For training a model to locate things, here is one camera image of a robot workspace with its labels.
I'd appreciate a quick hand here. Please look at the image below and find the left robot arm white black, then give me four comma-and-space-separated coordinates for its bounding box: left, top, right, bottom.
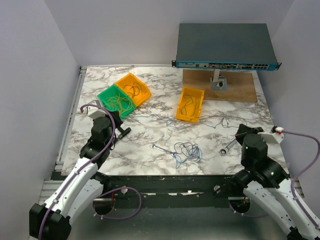
29, 111, 123, 240

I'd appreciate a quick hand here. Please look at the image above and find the silver ratchet wrench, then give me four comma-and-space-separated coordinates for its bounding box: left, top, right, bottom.
219, 139, 238, 156

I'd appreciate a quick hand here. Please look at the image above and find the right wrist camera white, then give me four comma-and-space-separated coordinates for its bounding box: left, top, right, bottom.
258, 126, 284, 145

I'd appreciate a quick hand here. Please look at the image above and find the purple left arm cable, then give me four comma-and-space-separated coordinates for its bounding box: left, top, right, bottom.
37, 104, 143, 240

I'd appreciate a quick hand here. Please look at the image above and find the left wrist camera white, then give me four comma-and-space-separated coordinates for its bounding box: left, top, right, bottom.
84, 99, 106, 120

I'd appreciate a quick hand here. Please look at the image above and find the aluminium table frame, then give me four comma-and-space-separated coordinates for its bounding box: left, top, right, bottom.
59, 65, 292, 224

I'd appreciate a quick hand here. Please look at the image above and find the yellow bin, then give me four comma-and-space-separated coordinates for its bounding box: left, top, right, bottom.
115, 73, 152, 107
175, 86, 205, 123

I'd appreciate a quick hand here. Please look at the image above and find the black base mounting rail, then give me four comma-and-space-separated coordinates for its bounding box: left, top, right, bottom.
91, 172, 251, 213

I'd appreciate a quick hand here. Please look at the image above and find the metal switch stand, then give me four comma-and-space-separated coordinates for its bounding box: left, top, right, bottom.
210, 69, 228, 92

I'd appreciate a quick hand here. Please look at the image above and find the silver open-end wrench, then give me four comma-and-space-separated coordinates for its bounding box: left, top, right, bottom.
149, 143, 177, 157

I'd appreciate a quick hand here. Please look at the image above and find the black T-handle tool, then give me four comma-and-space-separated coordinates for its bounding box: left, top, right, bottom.
115, 126, 132, 142

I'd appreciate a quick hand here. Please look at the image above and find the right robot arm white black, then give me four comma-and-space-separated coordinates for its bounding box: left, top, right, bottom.
229, 124, 320, 240

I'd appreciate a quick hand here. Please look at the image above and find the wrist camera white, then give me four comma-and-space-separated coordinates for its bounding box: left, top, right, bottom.
258, 126, 284, 145
84, 99, 106, 120

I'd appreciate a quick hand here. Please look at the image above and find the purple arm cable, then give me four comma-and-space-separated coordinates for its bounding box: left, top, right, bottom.
229, 129, 320, 230
37, 104, 143, 240

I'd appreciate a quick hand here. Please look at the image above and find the blue network switch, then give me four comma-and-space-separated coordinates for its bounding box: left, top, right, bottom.
171, 23, 282, 71

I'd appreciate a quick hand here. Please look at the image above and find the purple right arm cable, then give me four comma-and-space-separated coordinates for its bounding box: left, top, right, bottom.
229, 129, 320, 230

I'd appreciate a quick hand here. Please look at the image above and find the green plastic bin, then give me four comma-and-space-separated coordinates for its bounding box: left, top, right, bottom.
97, 84, 136, 119

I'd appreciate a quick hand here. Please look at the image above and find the wooden base board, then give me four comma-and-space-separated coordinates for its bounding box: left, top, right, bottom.
182, 69, 258, 103

